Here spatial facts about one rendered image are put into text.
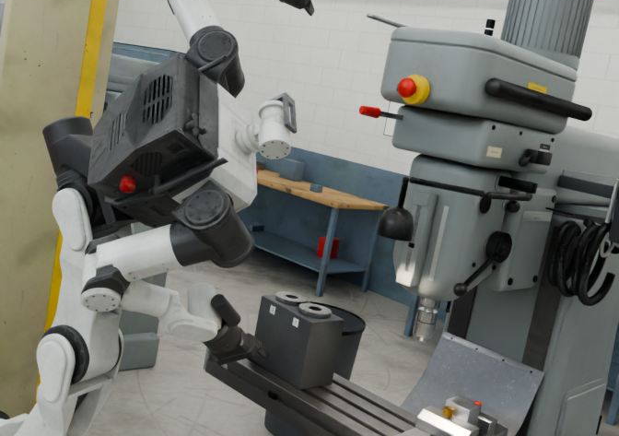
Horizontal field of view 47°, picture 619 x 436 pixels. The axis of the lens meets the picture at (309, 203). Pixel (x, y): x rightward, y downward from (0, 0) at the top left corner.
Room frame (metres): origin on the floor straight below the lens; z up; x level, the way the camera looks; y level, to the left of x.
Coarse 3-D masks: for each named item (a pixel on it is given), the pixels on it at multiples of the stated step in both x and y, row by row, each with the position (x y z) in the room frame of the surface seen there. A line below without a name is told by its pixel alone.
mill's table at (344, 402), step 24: (240, 360) 1.92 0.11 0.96; (240, 384) 1.89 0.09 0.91; (264, 384) 1.83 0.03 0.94; (288, 384) 1.81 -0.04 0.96; (336, 384) 1.88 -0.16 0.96; (264, 408) 1.82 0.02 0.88; (288, 408) 1.76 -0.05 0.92; (312, 408) 1.71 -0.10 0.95; (336, 408) 1.73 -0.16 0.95; (360, 408) 1.76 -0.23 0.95; (384, 408) 1.79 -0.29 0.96; (312, 432) 1.70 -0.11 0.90; (336, 432) 1.66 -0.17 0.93; (360, 432) 1.61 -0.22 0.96; (384, 432) 1.63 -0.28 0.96
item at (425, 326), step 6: (420, 318) 1.64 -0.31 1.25; (426, 318) 1.64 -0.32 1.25; (432, 318) 1.64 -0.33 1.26; (420, 324) 1.64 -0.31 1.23; (426, 324) 1.64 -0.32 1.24; (432, 324) 1.64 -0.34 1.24; (414, 330) 1.66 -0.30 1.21; (420, 330) 1.64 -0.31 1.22; (426, 330) 1.64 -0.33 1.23; (432, 330) 1.64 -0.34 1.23; (420, 336) 1.64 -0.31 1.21; (426, 336) 1.64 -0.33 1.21; (432, 336) 1.65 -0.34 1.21
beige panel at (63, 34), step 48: (48, 0) 2.68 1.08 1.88; (96, 0) 2.81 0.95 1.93; (0, 48) 2.61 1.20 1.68; (48, 48) 2.69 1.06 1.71; (96, 48) 2.83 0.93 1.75; (0, 96) 2.58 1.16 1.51; (48, 96) 2.71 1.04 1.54; (96, 96) 2.86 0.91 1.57; (0, 144) 2.60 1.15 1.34; (0, 192) 2.61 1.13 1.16; (48, 192) 2.75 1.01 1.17; (0, 240) 2.63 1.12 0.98; (48, 240) 2.77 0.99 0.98; (0, 288) 2.65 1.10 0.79; (48, 288) 2.79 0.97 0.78; (0, 336) 2.67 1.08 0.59; (0, 384) 2.69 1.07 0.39
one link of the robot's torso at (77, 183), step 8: (72, 176) 1.63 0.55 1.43; (80, 176) 1.63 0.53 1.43; (64, 184) 1.63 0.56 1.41; (72, 184) 1.62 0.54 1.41; (80, 184) 1.61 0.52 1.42; (80, 192) 1.61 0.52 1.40; (88, 192) 1.60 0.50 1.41; (96, 192) 1.62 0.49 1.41; (88, 200) 1.60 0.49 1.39; (96, 200) 1.61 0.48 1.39; (88, 208) 1.60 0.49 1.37; (96, 208) 1.61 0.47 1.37; (88, 216) 1.60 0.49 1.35; (96, 216) 1.61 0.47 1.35; (96, 224) 1.61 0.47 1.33
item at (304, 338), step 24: (264, 312) 1.93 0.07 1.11; (288, 312) 1.86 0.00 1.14; (312, 312) 1.83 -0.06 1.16; (264, 336) 1.92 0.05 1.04; (288, 336) 1.85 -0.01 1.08; (312, 336) 1.80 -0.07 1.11; (336, 336) 1.86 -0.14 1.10; (264, 360) 1.90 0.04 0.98; (288, 360) 1.83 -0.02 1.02; (312, 360) 1.81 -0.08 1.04; (312, 384) 1.82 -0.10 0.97
